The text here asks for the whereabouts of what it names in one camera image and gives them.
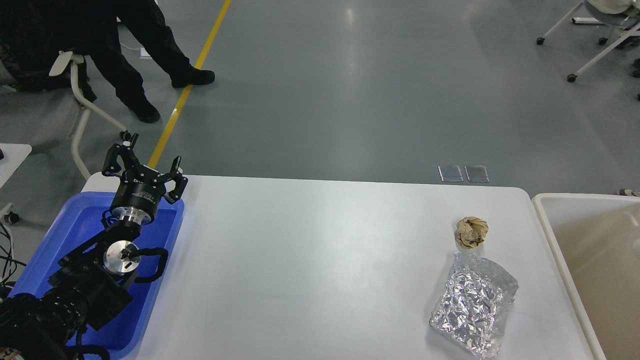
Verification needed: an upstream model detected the crumpled silver foil bag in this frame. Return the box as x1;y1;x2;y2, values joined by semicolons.
429;251;519;360

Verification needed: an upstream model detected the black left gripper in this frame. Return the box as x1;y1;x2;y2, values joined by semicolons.
102;132;189;224

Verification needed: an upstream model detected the blue plastic tray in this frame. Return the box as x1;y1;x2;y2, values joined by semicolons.
1;192;185;360

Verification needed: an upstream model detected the left metal floor plate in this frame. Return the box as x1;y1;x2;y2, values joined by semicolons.
438;165;464;183

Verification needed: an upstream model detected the person in black clothes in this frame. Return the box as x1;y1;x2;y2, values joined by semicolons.
0;0;216;124

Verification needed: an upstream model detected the white rolling chair frame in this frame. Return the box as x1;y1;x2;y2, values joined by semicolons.
535;0;640;102

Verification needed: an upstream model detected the beige plastic bin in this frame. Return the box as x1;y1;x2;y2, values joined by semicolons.
532;193;640;360

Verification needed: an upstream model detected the white chair with black jacket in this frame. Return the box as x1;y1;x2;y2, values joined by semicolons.
0;45;132;181

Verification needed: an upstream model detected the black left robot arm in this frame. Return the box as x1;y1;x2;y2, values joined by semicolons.
1;131;188;360

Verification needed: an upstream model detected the crumpled brown paper ball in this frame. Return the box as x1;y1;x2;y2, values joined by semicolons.
455;216;489;249

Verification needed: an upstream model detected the metal floor plate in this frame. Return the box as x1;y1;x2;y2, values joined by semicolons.
464;165;490;183
438;165;464;183

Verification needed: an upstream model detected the right metal floor plate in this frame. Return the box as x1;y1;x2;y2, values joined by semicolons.
464;165;490;183

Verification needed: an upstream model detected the black cables bundle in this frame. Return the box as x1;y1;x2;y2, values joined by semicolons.
0;220;27;291

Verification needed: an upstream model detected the white side table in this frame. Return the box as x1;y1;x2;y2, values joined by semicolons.
0;142;33;224

